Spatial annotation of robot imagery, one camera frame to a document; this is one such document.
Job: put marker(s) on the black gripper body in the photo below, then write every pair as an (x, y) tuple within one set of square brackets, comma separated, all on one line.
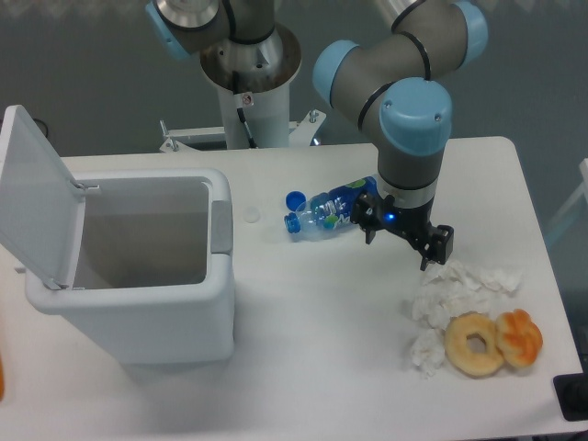
[(409, 224)]

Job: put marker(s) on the orange object at left edge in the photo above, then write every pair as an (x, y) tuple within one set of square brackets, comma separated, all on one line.
[(2, 380)]

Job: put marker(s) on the small crumpled white tissue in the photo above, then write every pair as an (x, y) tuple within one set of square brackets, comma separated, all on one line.
[(428, 353)]

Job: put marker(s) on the orange glazed twisted bun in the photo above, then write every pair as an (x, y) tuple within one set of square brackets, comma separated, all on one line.
[(518, 338)]

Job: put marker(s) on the white frame at right edge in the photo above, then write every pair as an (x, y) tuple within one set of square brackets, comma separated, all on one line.
[(569, 212)]

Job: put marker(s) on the plain ring donut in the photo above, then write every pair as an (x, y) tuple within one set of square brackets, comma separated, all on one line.
[(471, 347)]

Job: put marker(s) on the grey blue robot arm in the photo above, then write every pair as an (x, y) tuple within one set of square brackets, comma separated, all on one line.
[(390, 92)]

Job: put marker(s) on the large crumpled white tissue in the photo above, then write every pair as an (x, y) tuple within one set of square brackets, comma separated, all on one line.
[(455, 288)]

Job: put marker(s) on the black device at table corner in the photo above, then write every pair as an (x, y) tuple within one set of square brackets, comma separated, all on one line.
[(571, 391)]

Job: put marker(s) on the blue plastic water bottle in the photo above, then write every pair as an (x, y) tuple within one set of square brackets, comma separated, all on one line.
[(327, 213)]

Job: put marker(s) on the white round sticker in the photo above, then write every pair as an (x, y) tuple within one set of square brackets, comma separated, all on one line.
[(251, 215)]

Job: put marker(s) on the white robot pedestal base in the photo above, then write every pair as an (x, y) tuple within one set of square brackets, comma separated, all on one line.
[(252, 82)]

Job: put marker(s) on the white trash can lid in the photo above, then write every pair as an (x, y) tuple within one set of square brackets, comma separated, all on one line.
[(43, 206)]

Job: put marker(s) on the blue bottle cap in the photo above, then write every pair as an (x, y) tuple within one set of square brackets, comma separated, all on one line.
[(295, 199)]

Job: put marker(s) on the white trash can body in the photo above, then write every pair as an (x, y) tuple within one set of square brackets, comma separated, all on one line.
[(151, 281)]

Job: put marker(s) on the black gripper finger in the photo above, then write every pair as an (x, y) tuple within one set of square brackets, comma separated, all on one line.
[(436, 246), (370, 215)]

